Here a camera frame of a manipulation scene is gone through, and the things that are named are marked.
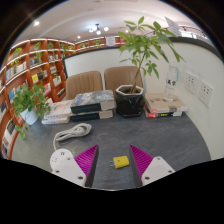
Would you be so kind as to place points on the white wall socket panel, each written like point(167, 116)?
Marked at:
point(191, 82)
point(206, 93)

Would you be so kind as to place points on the tan upholstered chair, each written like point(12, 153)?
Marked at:
point(121, 76)
point(83, 83)

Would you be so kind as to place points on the clear acrylic sign stand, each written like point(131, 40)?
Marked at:
point(171, 81)

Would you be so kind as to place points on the white sign card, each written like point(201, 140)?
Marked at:
point(172, 26)

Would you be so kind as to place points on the orange wooden bookshelf unit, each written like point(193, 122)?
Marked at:
point(20, 70)

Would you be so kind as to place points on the yellow charger block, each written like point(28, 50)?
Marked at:
point(120, 162)

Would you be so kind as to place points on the dark blue book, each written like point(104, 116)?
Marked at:
point(90, 116)

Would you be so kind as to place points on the thin white book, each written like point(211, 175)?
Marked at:
point(55, 121)

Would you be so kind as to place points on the thick blue-grey cover book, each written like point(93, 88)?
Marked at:
point(91, 99)

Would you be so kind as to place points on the ceiling lamp with round bulbs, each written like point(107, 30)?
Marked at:
point(97, 30)

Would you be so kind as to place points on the beige cover book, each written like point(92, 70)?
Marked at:
point(163, 101)

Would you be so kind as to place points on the recessed ceiling spotlights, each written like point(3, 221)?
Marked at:
point(36, 23)

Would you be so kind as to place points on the white book with pink print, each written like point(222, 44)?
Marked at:
point(60, 108)

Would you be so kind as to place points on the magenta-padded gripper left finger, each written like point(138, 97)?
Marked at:
point(68, 168)

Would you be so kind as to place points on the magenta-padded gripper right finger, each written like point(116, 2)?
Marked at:
point(158, 168)

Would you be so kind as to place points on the leafy plant in white pot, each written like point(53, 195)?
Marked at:
point(29, 115)

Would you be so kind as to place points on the tall plant in black pot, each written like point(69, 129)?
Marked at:
point(129, 103)

